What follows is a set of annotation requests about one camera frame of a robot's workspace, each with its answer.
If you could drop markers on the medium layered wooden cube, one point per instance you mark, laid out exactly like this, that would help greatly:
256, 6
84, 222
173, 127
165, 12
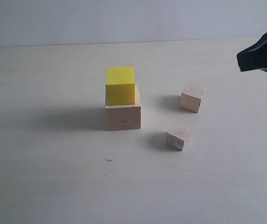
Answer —
191, 97

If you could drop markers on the small wooden cube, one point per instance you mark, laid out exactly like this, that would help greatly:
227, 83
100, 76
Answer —
177, 137

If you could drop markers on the large wooden cube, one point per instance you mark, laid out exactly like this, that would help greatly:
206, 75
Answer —
124, 117

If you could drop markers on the yellow cube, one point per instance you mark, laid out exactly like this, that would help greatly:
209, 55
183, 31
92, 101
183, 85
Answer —
120, 86

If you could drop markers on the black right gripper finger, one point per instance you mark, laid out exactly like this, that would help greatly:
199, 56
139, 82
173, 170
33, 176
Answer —
254, 57

